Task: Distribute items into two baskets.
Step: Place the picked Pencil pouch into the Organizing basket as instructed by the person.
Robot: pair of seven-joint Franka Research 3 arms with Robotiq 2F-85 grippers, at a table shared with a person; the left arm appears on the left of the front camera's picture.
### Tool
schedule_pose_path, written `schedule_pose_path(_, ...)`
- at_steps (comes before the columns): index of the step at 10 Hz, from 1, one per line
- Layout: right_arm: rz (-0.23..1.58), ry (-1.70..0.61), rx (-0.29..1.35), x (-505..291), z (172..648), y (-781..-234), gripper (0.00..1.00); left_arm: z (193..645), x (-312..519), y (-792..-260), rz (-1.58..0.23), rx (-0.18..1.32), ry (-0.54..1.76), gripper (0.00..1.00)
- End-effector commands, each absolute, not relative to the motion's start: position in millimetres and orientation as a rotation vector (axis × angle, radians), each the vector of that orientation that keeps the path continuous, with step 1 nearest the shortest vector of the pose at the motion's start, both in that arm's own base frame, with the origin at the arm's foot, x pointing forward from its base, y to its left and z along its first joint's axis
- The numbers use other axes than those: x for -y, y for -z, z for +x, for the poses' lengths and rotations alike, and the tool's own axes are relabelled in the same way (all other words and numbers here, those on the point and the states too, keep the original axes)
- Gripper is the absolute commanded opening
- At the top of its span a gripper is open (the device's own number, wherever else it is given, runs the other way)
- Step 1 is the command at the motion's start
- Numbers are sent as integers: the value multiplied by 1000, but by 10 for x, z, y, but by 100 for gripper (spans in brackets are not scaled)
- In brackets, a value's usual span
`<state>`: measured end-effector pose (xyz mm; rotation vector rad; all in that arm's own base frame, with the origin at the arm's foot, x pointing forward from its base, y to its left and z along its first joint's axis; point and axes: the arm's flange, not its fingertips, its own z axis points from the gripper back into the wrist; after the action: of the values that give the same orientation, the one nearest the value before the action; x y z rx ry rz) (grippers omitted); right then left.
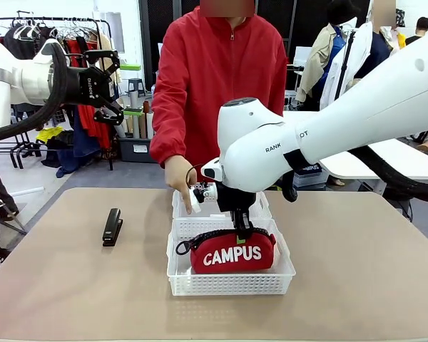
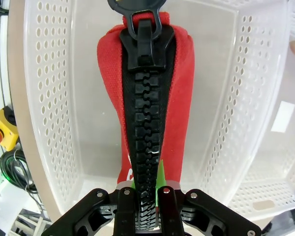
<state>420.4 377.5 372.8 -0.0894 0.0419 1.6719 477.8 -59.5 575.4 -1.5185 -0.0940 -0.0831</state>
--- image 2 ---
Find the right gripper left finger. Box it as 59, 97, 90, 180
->
47, 180, 140, 236

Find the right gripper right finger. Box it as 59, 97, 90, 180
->
154, 159, 261, 236

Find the red campus zipper pouch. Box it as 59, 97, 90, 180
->
96, 0, 195, 234

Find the white perforated plastic basket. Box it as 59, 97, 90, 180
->
23, 0, 292, 222
227, 0, 295, 217

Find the yellow emergency stop box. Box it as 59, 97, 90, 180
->
0, 104, 20, 152

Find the black coiled cable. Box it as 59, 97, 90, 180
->
0, 148, 37, 195

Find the aluminium profile frame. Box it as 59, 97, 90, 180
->
0, 9, 14, 111

